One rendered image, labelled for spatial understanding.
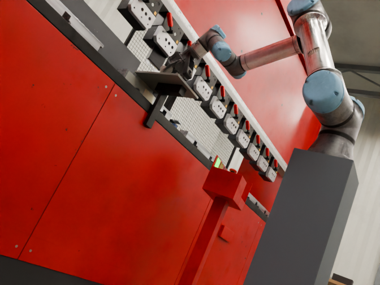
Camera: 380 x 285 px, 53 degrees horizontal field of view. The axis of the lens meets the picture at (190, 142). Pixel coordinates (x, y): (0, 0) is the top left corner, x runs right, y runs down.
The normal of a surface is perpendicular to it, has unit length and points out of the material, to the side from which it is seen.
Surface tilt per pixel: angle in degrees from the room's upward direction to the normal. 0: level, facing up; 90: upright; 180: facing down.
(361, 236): 90
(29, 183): 90
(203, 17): 90
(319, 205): 90
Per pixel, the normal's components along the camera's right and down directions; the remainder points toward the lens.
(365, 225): -0.28, -0.41
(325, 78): -0.59, -0.37
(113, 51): 0.78, 0.17
